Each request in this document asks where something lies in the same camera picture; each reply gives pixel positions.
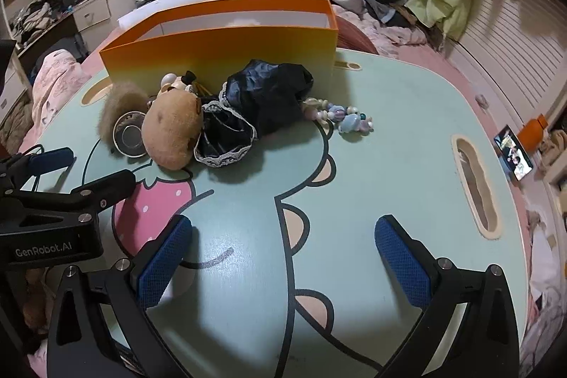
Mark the orange bottle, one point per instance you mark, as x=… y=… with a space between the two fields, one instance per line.
x=534 y=132

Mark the maroon pillow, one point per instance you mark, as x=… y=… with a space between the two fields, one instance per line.
x=354 y=35

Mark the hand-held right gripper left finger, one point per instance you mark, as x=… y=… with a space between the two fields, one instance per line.
x=166 y=263

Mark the white crumpled cloth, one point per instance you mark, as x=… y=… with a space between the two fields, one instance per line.
x=547 y=258

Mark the black cloth with lace trim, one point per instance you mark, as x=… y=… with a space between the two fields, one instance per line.
x=261 y=94

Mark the small beige figure black hat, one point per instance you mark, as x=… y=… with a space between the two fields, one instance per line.
x=177 y=85

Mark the white slatted panel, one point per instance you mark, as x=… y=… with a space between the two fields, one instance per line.
x=509 y=41

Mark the smartphone with lit screen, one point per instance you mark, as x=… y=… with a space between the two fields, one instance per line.
x=514 y=152

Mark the dark desk with clutter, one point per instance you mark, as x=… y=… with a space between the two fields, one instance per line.
x=35 y=19

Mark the cream drawer cabinet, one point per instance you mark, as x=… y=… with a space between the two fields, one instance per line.
x=93 y=12

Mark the brown fur pom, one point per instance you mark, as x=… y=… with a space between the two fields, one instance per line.
x=122 y=99

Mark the orange cardboard box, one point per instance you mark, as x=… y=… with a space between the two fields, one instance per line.
x=221 y=46

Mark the brown capybara plush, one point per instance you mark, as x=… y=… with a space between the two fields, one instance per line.
x=170 y=130

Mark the beige crumpled cloth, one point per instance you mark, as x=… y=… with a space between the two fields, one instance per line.
x=553 y=150

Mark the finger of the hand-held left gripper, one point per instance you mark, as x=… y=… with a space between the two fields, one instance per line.
x=48 y=160
x=106 y=185

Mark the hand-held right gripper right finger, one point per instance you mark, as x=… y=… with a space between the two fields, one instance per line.
x=403 y=263

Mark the round metal tin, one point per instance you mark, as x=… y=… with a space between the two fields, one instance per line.
x=130 y=134

